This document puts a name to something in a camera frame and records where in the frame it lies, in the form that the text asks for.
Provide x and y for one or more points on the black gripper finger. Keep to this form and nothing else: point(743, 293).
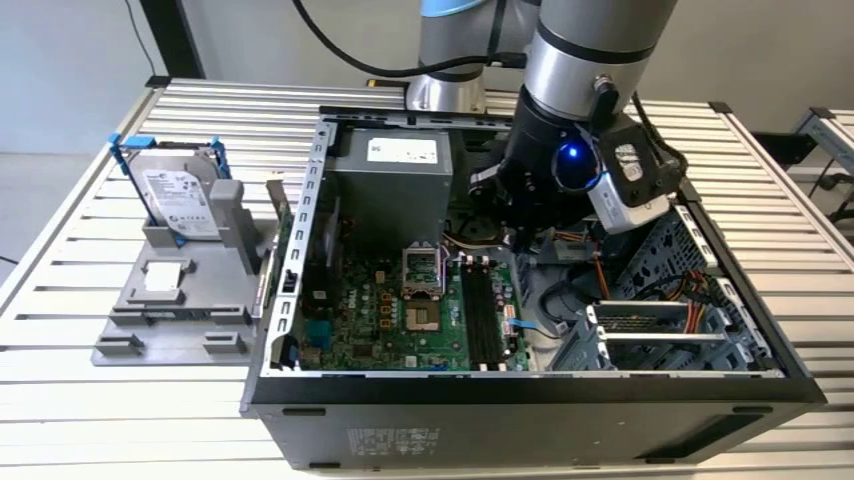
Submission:
point(488, 187)

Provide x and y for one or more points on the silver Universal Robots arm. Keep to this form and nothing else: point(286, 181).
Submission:
point(588, 50)

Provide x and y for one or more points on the black RAM slot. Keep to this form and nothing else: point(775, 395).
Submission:
point(476, 310)
point(492, 310)

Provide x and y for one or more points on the black cooler fan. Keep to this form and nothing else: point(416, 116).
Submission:
point(477, 231)

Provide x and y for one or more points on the grey power supply unit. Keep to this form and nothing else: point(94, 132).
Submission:
point(394, 200)

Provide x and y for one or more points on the CPU socket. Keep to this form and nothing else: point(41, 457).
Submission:
point(425, 315)

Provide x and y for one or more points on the green graphics card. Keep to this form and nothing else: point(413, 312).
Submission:
point(283, 220)

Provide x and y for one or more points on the black expansion slot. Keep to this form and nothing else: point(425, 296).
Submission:
point(321, 290)

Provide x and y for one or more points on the green motherboard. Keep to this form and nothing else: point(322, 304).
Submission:
point(374, 340)

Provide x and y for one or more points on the metal disk bay cage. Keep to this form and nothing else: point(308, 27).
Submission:
point(661, 337)

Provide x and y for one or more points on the slatted metal side table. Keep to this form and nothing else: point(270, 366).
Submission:
point(828, 135)

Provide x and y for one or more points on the grey parts rack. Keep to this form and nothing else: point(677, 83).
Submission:
point(207, 280)

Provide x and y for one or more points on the black open PC case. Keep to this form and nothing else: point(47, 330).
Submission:
point(468, 430)

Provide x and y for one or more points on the silver CPU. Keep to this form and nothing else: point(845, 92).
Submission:
point(163, 276)

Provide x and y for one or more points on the blue disk carrier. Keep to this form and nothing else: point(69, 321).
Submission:
point(141, 142)

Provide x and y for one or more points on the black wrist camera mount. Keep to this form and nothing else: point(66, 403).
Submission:
point(657, 165)

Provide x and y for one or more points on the black frame post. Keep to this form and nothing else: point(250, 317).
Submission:
point(174, 40)

